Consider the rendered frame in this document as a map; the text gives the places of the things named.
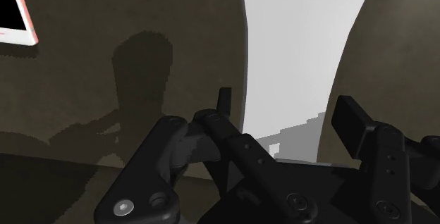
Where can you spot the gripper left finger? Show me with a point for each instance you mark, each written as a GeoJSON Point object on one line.
{"type": "Point", "coordinates": [148, 168]}

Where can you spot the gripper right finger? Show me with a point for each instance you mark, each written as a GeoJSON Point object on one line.
{"type": "Point", "coordinates": [388, 168]}

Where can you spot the brown sofa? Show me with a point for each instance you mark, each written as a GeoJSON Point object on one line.
{"type": "Point", "coordinates": [103, 17]}

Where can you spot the white tablet with black screen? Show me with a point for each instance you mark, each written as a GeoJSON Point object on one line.
{"type": "Point", "coordinates": [10, 7]}

